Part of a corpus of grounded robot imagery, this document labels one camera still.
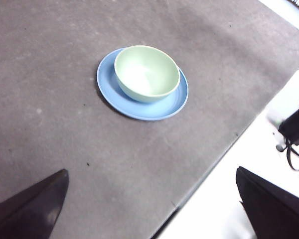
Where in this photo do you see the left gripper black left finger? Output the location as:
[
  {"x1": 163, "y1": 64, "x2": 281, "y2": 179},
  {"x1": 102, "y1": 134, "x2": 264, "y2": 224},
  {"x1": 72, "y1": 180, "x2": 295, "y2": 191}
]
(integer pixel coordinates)
[{"x1": 0, "y1": 168, "x2": 70, "y2": 239}]

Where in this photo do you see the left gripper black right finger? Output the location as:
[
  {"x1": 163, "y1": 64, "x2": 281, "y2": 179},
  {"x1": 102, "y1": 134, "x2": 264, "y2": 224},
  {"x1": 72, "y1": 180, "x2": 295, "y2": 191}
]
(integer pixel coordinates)
[{"x1": 236, "y1": 166, "x2": 299, "y2": 239}]

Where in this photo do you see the blue plate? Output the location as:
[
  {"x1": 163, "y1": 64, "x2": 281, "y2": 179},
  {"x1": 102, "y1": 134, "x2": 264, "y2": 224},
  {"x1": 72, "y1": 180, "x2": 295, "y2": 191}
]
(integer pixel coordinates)
[{"x1": 96, "y1": 47, "x2": 189, "y2": 121}]

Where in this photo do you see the green bowl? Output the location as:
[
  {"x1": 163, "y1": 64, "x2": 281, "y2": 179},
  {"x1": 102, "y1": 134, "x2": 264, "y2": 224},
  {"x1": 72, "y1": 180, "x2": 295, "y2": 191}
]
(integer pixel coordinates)
[{"x1": 114, "y1": 45, "x2": 181, "y2": 104}]

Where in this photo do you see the black bulky object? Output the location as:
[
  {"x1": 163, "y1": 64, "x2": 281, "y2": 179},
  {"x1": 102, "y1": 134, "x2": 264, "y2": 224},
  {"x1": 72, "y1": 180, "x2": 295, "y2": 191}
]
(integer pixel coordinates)
[{"x1": 278, "y1": 84, "x2": 299, "y2": 147}]

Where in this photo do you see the black cable loop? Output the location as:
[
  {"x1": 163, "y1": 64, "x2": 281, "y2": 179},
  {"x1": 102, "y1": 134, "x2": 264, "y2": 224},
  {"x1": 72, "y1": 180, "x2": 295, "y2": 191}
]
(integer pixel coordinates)
[{"x1": 285, "y1": 138, "x2": 299, "y2": 172}]

